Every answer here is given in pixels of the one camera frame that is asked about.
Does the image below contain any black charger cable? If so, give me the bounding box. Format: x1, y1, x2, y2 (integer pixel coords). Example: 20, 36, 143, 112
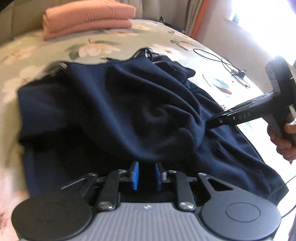
192, 48, 251, 89

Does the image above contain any person's right hand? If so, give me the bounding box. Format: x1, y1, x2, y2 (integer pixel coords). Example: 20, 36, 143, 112
267, 120, 296, 164

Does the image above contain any floral green bedspread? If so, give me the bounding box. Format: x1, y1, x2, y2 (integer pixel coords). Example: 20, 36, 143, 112
0, 17, 266, 241

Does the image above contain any navy striped zip hoodie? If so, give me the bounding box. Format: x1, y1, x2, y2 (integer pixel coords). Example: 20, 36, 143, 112
18, 49, 288, 204

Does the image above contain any beige padded headboard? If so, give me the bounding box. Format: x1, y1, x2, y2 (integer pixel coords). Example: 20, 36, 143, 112
1, 0, 61, 43

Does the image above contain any folded pink blanket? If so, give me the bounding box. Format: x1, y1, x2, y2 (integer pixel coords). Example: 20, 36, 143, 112
43, 1, 137, 40

